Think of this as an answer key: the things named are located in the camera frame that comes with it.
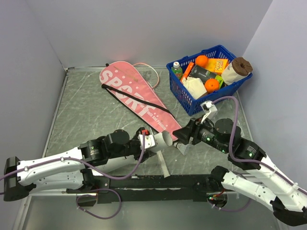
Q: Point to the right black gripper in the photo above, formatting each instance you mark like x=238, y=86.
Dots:
x=191, y=129

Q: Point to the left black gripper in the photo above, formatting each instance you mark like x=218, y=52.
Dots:
x=145, y=156

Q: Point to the white shuttlecock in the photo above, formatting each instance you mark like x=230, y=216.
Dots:
x=182, y=147

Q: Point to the white shuttlecock tube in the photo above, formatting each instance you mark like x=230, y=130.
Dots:
x=163, y=141

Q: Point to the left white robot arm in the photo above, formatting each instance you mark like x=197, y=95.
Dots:
x=73, y=169

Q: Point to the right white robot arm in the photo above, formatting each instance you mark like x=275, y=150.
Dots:
x=278, y=193

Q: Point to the pink badminton racket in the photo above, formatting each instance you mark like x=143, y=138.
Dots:
x=152, y=78

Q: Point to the white cloth bag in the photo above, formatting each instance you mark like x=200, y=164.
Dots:
x=195, y=87

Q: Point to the orange fruit front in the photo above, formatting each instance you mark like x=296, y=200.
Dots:
x=211, y=85

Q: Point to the orange fruit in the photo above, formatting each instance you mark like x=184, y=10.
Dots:
x=211, y=85
x=201, y=61

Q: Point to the orange slim box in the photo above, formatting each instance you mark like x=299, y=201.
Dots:
x=187, y=71

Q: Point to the green drink bottle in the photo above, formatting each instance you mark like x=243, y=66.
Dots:
x=177, y=70

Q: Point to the blue plastic basket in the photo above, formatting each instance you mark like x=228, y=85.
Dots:
x=191, y=105

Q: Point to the black packet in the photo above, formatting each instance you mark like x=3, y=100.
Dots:
x=201, y=73

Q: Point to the lime green packet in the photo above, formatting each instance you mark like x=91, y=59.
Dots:
x=220, y=81

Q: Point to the pink racket cover bag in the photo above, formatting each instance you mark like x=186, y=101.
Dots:
x=126, y=85

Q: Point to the orange fruit back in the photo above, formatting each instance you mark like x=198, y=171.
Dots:
x=201, y=61

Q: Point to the yellow orange snack box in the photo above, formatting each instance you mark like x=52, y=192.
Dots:
x=217, y=65

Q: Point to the brown paper roll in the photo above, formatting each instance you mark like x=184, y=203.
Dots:
x=238, y=69

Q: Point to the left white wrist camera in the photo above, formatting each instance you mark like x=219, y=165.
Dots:
x=147, y=140

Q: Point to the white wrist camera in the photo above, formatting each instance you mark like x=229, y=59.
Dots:
x=209, y=109
x=147, y=140

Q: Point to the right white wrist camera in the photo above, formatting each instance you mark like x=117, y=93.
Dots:
x=209, y=109

